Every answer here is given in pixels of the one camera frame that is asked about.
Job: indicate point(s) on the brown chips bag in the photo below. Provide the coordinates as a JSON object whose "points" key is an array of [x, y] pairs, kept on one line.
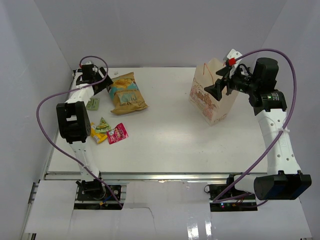
{"points": [[125, 95]]}

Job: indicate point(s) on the yellow snack packet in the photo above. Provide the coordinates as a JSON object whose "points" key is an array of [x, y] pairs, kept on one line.
{"points": [[97, 137]]}

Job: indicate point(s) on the beige paper bag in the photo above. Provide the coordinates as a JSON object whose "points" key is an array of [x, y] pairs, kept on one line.
{"points": [[212, 110]]}

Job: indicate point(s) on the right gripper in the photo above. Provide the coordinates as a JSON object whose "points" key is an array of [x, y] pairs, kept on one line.
{"points": [[216, 90]]}

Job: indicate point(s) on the aluminium table frame rail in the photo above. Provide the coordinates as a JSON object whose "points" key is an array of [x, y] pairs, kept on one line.
{"points": [[170, 140]]}

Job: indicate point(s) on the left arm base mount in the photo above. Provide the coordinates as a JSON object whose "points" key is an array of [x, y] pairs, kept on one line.
{"points": [[93, 195]]}

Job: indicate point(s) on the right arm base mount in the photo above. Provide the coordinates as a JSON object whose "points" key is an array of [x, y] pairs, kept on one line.
{"points": [[232, 201]]}

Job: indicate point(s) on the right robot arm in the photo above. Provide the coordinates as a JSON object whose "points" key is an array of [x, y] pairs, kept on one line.
{"points": [[284, 179]]}

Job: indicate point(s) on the green triangular snack packet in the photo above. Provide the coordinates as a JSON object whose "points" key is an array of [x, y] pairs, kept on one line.
{"points": [[103, 127]]}

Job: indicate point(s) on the pink snack packet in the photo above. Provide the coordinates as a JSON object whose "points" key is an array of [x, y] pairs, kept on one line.
{"points": [[117, 134]]}

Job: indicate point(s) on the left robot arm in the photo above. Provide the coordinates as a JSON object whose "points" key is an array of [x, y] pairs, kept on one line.
{"points": [[73, 120]]}

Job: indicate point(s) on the light green snack packet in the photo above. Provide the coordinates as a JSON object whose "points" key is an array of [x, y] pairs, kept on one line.
{"points": [[93, 104]]}

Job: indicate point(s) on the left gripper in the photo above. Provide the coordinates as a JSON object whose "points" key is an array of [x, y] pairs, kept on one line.
{"points": [[106, 82]]}

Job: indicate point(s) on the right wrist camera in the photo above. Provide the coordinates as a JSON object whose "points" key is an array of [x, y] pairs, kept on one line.
{"points": [[231, 60]]}

